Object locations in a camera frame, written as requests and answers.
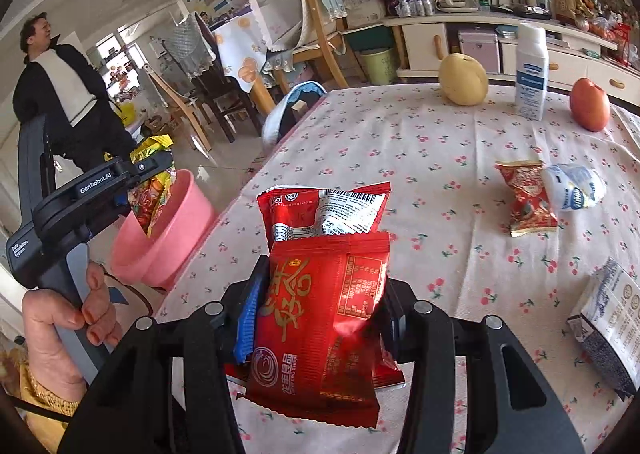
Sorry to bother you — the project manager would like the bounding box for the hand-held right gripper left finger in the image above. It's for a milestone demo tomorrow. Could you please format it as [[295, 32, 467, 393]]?
[[57, 254, 271, 454]]

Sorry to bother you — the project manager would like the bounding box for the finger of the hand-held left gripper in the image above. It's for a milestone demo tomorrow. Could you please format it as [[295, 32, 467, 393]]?
[[107, 153, 176, 183]]

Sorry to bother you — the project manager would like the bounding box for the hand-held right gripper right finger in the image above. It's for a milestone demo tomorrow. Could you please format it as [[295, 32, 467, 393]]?
[[385, 278, 586, 454]]

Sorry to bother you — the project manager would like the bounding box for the yellow snack packet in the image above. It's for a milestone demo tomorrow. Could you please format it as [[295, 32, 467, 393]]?
[[127, 134, 177, 237]]

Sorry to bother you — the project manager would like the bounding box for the large red snack packet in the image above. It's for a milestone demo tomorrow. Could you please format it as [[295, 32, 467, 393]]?
[[247, 231, 391, 429]]

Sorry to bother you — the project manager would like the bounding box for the pink plastic bucket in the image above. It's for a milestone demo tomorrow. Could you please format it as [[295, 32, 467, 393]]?
[[109, 169, 217, 289]]

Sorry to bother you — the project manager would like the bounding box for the red and white snack packet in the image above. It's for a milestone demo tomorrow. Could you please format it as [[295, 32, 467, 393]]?
[[224, 181, 407, 391]]

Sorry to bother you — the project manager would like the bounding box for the person's left forearm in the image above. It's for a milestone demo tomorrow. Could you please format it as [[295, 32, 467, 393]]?
[[0, 349, 88, 454]]

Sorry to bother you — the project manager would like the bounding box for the person's left hand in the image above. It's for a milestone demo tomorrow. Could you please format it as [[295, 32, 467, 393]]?
[[21, 261, 123, 402]]

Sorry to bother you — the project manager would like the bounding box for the light wooden chair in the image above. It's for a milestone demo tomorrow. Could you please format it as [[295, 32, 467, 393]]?
[[147, 67, 213, 151]]

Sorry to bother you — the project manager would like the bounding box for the dark chair with grey cover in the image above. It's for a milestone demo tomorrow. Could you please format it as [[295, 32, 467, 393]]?
[[164, 13, 236, 142]]

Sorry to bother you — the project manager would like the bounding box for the dining table with orange-print cloth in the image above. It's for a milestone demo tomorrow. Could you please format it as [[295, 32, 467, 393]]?
[[215, 17, 273, 115]]

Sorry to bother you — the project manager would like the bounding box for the cat print cushioned chair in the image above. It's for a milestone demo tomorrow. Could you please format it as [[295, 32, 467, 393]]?
[[262, 82, 328, 142]]

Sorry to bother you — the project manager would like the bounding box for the small red candy packet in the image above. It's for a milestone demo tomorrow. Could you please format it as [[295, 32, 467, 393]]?
[[495, 160, 558, 238]]

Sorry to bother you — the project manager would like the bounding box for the cherry print tablecloth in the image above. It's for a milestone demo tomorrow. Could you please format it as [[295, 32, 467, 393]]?
[[155, 82, 640, 454]]

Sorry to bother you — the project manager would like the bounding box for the grey printed box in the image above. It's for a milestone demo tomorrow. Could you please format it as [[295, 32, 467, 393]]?
[[566, 257, 640, 397]]

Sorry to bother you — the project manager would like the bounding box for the wooden chair with knitted cloth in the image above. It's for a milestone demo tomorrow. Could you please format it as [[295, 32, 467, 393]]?
[[270, 0, 351, 90]]

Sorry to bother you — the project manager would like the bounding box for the white and blue crumpled packet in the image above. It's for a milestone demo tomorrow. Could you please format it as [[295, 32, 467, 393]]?
[[541, 163, 607, 212]]

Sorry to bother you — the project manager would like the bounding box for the green waste bin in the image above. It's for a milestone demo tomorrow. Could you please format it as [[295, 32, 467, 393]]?
[[359, 47, 397, 85]]

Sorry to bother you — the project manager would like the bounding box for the yellow pear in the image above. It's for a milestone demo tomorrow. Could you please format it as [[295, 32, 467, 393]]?
[[438, 53, 489, 106]]

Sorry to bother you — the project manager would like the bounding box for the white printed sack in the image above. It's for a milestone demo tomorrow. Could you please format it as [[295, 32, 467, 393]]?
[[345, 0, 388, 30]]

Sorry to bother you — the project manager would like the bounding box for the white plastic bottle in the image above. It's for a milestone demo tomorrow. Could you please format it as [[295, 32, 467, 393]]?
[[515, 23, 550, 121]]

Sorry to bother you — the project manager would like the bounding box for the white television cabinet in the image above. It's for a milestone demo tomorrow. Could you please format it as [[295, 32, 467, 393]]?
[[385, 14, 640, 108]]

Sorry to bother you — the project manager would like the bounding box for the pink storage box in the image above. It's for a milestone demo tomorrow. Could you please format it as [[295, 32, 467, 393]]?
[[458, 29, 501, 75]]

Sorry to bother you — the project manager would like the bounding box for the red apple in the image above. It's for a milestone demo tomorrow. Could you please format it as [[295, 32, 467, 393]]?
[[570, 77, 612, 132]]

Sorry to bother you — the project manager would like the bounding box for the row of small silver bottles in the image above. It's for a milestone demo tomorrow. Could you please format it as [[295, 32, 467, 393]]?
[[395, 0, 436, 18]]

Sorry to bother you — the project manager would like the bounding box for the bag of oranges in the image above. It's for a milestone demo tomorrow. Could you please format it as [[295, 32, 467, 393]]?
[[575, 17, 633, 68]]

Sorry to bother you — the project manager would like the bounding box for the golden ornament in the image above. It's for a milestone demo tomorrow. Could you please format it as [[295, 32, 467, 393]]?
[[551, 0, 598, 28]]

